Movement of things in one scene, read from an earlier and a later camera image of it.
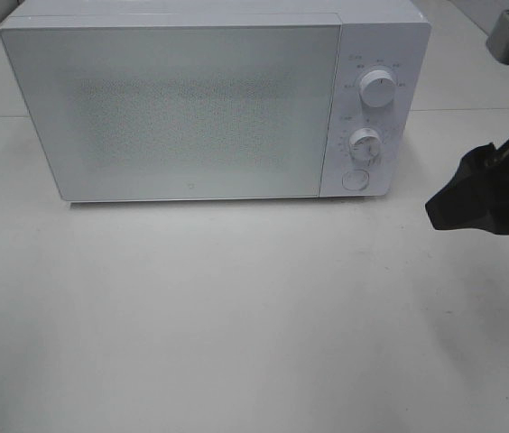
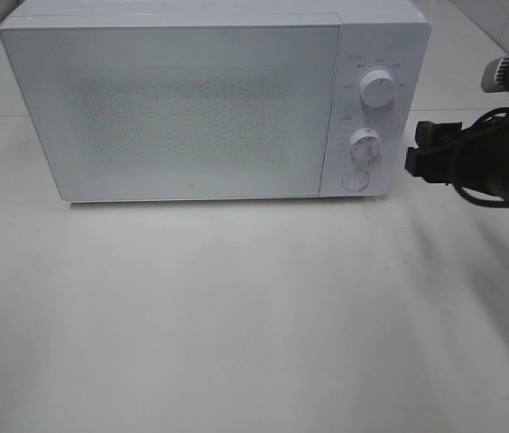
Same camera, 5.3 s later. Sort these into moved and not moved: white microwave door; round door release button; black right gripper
Moved: black right gripper
Not moved: white microwave door; round door release button
